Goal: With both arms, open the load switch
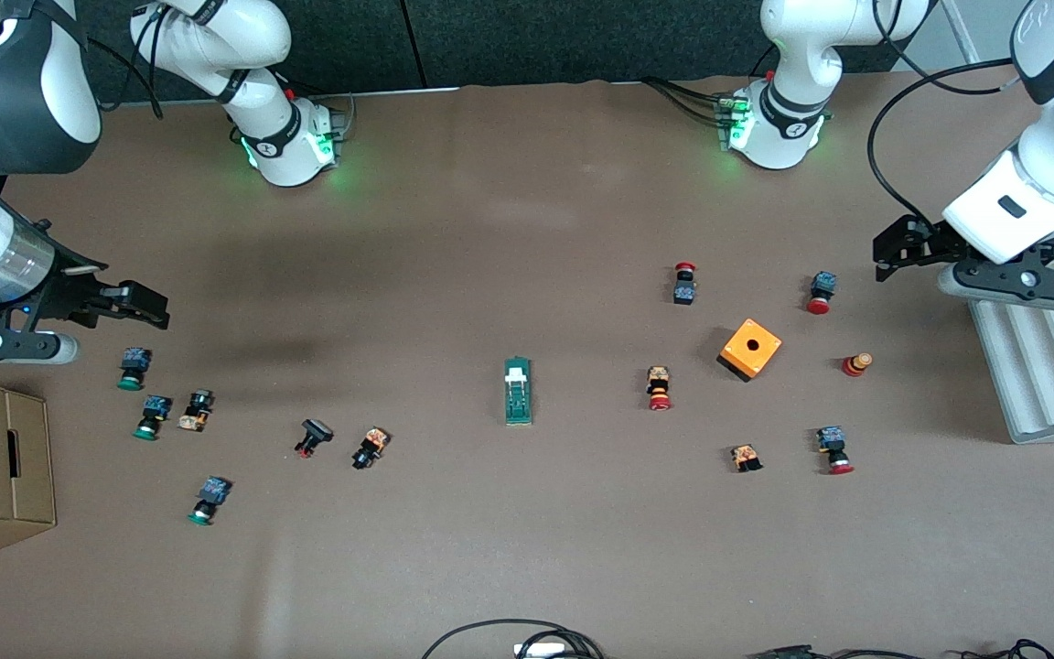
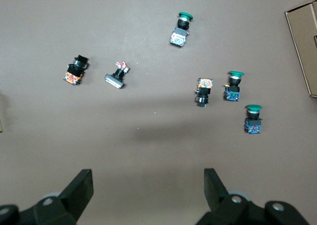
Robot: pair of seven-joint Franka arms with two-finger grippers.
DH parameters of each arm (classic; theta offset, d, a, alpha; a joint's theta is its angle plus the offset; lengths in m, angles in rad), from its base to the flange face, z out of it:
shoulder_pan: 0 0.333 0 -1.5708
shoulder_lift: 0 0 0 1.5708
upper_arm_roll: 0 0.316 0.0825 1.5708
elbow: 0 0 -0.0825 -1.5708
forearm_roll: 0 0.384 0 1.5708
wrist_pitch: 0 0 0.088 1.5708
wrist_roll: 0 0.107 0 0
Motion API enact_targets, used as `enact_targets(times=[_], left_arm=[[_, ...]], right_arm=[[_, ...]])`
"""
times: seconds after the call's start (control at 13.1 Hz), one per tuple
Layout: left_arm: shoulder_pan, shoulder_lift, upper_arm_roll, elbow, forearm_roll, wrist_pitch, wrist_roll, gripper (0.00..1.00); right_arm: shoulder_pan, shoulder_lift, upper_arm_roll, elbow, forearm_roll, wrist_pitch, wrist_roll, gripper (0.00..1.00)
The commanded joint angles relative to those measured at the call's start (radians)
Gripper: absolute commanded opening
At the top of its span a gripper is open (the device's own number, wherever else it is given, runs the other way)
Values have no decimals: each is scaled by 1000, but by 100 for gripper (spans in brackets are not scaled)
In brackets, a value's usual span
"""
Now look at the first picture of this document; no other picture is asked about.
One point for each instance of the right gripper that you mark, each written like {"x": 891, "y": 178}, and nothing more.
{"x": 67, "y": 291}

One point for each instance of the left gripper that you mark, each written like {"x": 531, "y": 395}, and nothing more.
{"x": 928, "y": 241}

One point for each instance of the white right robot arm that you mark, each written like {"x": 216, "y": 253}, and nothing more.
{"x": 24, "y": 101}

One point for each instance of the green pushbutton blue contact block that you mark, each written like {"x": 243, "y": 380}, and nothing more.
{"x": 134, "y": 364}
{"x": 155, "y": 410}
{"x": 213, "y": 492}

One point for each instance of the red pushbutton blue contact block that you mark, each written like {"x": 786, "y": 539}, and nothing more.
{"x": 832, "y": 441}
{"x": 822, "y": 284}

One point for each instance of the red yellow mushroom button head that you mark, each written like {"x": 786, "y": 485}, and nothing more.
{"x": 854, "y": 366}

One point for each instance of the grey ribbed tray rack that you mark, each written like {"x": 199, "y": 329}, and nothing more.
{"x": 1048, "y": 375}

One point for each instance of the red emergency button black block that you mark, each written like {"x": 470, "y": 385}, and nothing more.
{"x": 684, "y": 291}

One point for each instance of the small orange contact block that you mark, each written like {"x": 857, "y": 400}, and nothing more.
{"x": 746, "y": 457}

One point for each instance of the black pushbutton orange contact block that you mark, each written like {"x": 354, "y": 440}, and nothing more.
{"x": 371, "y": 446}

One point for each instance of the red emergency stop orange block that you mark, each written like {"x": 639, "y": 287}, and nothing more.
{"x": 659, "y": 384}

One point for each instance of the black power supply brick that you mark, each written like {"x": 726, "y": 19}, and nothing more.
{"x": 788, "y": 653}

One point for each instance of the grey USB hub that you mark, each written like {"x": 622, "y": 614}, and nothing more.
{"x": 541, "y": 651}

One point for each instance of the black switch orange contact block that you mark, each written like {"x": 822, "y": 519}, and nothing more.
{"x": 198, "y": 407}

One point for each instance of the orange button enclosure box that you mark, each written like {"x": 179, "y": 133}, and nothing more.
{"x": 758, "y": 359}

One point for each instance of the black selector switch red tip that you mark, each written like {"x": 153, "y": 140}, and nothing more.
{"x": 316, "y": 432}

